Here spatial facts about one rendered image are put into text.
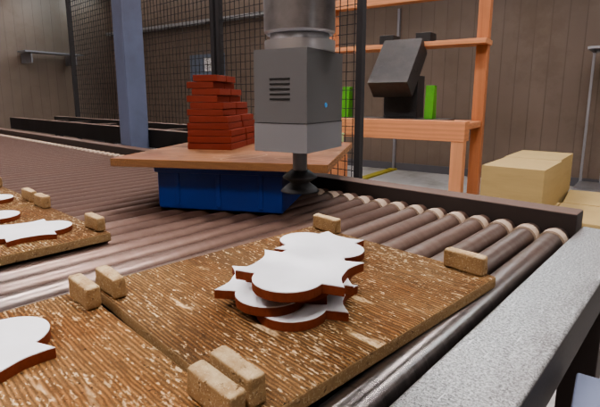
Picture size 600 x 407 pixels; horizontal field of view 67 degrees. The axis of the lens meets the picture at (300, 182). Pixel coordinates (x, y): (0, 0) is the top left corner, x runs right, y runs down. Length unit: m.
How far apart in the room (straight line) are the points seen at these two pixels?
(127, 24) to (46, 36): 9.93
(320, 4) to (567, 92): 6.73
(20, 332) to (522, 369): 0.49
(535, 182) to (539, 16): 4.36
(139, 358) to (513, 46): 7.02
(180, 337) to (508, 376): 0.32
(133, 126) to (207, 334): 1.89
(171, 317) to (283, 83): 0.28
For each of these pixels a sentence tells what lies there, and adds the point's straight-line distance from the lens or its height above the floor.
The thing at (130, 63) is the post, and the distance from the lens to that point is 2.33.
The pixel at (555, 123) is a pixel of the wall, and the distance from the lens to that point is 7.16.
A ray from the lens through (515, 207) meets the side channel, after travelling 1.07.
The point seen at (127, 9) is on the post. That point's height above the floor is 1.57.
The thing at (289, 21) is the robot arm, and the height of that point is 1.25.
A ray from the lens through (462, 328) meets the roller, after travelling 0.59.
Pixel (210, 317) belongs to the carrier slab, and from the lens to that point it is 0.53.
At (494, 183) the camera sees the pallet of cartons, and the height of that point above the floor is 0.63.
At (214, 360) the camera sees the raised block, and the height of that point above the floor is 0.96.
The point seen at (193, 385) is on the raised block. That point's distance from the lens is 0.40.
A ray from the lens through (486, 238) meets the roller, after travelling 0.93.
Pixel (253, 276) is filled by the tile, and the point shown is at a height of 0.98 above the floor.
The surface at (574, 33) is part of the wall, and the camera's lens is 7.19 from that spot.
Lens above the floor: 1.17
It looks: 10 degrees down
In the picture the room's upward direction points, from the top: straight up
